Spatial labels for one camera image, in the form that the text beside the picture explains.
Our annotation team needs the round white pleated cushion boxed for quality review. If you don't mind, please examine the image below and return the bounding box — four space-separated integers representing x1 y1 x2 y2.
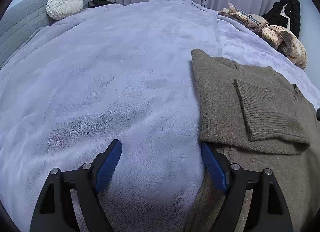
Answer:
46 0 84 20

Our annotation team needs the black item by headboard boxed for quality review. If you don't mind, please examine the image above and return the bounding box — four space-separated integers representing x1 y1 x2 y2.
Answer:
85 0 115 8

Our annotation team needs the beige striped clothes pile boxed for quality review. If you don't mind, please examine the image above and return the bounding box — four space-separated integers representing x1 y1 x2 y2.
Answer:
218 3 308 69

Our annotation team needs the black hanging jacket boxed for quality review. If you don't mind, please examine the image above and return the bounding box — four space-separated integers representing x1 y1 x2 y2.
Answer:
262 0 300 38

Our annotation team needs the olive brown knit sweater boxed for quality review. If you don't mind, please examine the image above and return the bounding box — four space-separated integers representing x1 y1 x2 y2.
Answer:
191 49 319 231

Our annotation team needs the lavender plush bed blanket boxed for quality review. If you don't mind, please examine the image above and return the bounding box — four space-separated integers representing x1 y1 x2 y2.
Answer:
1 0 319 231

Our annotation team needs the grey quilted headboard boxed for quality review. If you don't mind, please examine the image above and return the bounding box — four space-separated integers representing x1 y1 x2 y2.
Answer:
0 0 92 65

